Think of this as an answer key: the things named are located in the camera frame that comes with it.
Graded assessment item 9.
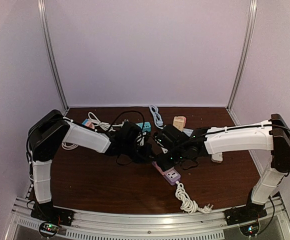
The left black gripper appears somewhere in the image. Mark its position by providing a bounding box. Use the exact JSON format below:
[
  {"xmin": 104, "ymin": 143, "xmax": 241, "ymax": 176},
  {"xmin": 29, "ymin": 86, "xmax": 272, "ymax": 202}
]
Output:
[{"xmin": 122, "ymin": 141, "xmax": 156, "ymax": 164}]

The blue-grey power strip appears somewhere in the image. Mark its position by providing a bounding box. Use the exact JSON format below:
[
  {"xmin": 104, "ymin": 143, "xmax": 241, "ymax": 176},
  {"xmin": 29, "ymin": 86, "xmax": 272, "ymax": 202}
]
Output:
[{"xmin": 183, "ymin": 128, "xmax": 197, "ymax": 137}]

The purple power strip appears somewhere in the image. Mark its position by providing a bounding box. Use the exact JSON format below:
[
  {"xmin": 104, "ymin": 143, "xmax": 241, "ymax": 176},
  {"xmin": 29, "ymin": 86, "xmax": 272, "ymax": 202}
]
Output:
[{"xmin": 151, "ymin": 161, "xmax": 181, "ymax": 186}]

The teal power strip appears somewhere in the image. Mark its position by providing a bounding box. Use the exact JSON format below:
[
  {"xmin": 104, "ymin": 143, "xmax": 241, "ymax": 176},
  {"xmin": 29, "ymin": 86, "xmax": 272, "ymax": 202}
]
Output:
[{"xmin": 136, "ymin": 121, "xmax": 152, "ymax": 133}]

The white plug adapter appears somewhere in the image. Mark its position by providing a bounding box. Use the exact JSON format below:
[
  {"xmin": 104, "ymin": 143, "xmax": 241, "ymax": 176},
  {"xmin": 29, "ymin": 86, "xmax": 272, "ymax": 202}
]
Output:
[{"xmin": 211, "ymin": 153, "xmax": 223, "ymax": 164}]

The beige cube socket adapter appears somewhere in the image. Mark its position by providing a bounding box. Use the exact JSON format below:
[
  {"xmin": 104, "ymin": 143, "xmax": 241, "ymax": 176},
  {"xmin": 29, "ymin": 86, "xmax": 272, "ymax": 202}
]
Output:
[{"xmin": 172, "ymin": 116, "xmax": 187, "ymax": 132}]

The pink round plug adapter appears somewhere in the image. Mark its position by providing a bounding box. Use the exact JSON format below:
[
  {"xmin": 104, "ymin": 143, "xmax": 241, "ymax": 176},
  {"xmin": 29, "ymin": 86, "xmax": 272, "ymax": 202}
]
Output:
[{"xmin": 82, "ymin": 119, "xmax": 95, "ymax": 129}]

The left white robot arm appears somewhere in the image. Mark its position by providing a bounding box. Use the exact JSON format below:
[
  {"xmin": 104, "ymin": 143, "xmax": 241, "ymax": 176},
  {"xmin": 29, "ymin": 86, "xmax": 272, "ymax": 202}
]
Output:
[{"xmin": 25, "ymin": 109, "xmax": 155, "ymax": 222}]

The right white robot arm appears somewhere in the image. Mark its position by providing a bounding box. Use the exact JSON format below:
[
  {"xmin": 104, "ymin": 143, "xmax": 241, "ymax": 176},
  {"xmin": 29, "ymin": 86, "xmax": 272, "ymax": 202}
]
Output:
[{"xmin": 154, "ymin": 114, "xmax": 290, "ymax": 221}]

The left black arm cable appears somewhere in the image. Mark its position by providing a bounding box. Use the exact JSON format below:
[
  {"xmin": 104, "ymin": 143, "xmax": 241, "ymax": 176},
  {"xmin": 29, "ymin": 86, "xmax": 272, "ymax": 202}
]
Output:
[{"xmin": 24, "ymin": 111, "xmax": 161, "ymax": 167}]

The light blue bundled cord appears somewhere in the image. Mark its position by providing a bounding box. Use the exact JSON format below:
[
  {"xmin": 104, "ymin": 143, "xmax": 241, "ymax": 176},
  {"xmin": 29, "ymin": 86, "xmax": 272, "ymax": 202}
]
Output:
[{"xmin": 148, "ymin": 104, "xmax": 165, "ymax": 130}]

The white coiled cord left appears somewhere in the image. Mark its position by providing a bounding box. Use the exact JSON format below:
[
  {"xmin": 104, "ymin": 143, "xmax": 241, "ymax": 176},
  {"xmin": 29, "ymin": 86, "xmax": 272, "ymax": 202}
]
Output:
[{"xmin": 61, "ymin": 111, "xmax": 116, "ymax": 151}]

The white bundled power cord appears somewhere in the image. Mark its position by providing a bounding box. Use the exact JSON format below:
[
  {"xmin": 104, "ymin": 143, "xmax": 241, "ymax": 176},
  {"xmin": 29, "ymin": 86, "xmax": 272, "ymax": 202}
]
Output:
[{"xmin": 174, "ymin": 182, "xmax": 215, "ymax": 215}]

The aluminium front rail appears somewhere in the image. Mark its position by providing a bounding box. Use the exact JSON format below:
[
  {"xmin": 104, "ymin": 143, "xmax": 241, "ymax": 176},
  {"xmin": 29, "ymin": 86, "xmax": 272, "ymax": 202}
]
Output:
[{"xmin": 3, "ymin": 197, "xmax": 290, "ymax": 240}]

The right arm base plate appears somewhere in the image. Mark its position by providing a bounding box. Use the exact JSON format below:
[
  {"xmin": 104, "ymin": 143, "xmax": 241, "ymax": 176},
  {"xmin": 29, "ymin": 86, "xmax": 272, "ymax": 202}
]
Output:
[{"xmin": 223, "ymin": 205, "xmax": 267, "ymax": 226}]

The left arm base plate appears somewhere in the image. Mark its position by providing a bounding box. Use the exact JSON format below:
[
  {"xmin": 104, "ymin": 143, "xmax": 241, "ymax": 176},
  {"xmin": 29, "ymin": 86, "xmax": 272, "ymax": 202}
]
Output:
[{"xmin": 30, "ymin": 202, "xmax": 74, "ymax": 226}]

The right aluminium corner post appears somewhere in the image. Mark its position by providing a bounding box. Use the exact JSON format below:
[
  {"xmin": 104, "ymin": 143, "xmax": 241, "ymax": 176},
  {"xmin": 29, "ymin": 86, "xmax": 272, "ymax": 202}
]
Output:
[{"xmin": 226, "ymin": 0, "xmax": 258, "ymax": 112}]

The aluminium corner post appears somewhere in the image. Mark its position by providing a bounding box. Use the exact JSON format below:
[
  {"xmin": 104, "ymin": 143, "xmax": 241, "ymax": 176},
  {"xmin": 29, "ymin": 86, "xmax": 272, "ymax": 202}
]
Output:
[
  {"xmin": 226, "ymin": 0, "xmax": 258, "ymax": 112},
  {"xmin": 37, "ymin": 0, "xmax": 69, "ymax": 111}
]

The left aluminium corner post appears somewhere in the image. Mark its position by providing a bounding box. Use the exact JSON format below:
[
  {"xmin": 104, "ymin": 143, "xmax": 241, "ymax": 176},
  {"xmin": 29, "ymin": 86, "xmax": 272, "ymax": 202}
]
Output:
[{"xmin": 37, "ymin": 0, "xmax": 69, "ymax": 111}]

